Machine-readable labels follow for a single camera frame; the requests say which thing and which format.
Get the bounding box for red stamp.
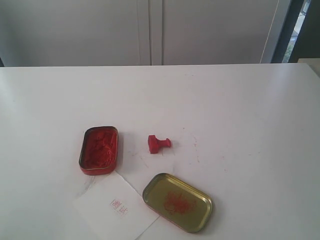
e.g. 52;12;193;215
147;135;172;154

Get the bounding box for red ink pad tin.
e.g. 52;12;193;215
78;126;119;176

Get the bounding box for gold tin lid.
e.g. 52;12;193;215
142;173;215;233

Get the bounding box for white paper sheet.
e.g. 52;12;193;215
73;171;159;240

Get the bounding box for white cabinet doors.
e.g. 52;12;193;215
0;0;290;67

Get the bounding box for dark window frame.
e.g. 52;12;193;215
270;0;320;64

